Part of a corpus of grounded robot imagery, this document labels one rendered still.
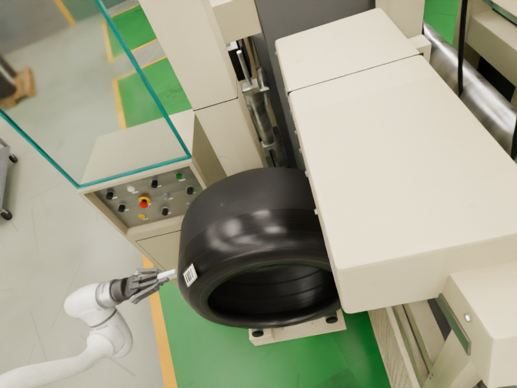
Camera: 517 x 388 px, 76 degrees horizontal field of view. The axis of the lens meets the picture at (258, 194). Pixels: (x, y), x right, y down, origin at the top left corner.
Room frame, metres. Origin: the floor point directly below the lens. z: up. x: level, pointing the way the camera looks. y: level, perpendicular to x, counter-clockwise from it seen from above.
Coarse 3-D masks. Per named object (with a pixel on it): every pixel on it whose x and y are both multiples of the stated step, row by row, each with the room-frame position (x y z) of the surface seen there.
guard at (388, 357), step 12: (372, 312) 0.54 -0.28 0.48; (384, 312) 0.39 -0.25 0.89; (372, 324) 0.53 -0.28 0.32; (384, 324) 0.39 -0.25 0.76; (396, 324) 0.31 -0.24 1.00; (384, 336) 0.39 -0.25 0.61; (396, 336) 0.27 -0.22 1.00; (384, 348) 0.38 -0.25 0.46; (396, 348) 0.27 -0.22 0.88; (384, 360) 0.36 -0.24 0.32; (408, 360) 0.20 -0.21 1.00; (408, 372) 0.18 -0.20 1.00; (396, 384) 0.23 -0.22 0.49
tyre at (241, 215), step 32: (224, 192) 0.66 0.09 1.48; (256, 192) 0.61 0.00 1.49; (288, 192) 0.58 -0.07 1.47; (192, 224) 0.64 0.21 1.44; (224, 224) 0.56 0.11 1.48; (256, 224) 0.51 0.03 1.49; (288, 224) 0.49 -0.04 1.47; (320, 224) 0.48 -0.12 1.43; (192, 256) 0.54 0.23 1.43; (224, 256) 0.49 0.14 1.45; (256, 256) 0.45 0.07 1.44; (288, 256) 0.44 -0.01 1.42; (320, 256) 0.42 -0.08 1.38; (192, 288) 0.50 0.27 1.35; (224, 288) 0.65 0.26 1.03; (256, 288) 0.64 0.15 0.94; (288, 288) 0.60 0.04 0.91; (320, 288) 0.54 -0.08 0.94; (224, 320) 0.49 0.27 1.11; (256, 320) 0.49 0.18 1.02; (288, 320) 0.46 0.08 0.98
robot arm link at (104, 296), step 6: (108, 282) 0.71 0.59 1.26; (114, 282) 0.71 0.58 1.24; (102, 288) 0.70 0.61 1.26; (108, 288) 0.68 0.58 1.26; (96, 294) 0.69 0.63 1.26; (102, 294) 0.67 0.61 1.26; (108, 294) 0.67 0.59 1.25; (102, 300) 0.66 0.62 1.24; (108, 300) 0.65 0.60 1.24; (114, 300) 0.65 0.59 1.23; (102, 306) 0.66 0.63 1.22; (108, 306) 0.65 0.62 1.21
